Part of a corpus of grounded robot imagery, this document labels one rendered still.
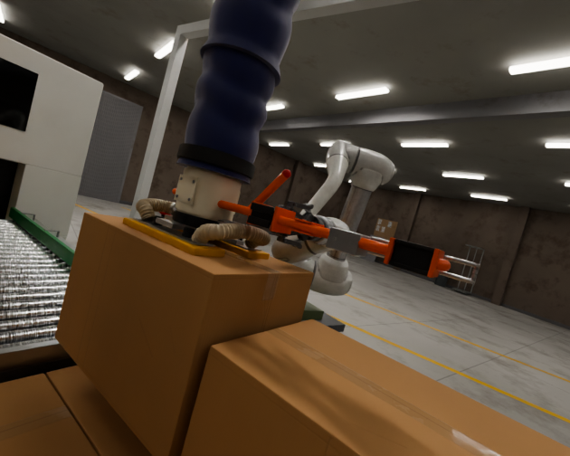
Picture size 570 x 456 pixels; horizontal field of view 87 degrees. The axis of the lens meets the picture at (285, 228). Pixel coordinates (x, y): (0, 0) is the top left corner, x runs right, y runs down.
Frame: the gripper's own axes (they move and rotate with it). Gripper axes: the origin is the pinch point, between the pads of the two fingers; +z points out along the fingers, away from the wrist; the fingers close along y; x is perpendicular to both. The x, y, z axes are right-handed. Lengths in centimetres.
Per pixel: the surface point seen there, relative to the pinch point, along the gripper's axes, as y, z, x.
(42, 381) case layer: 66, 21, 52
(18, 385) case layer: 66, 26, 53
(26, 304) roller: 66, 10, 110
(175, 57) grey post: -161, -156, 343
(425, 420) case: 26, 0, -43
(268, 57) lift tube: -41.1, 1.9, 15.8
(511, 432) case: 26, -14, -56
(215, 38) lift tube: -41, 12, 26
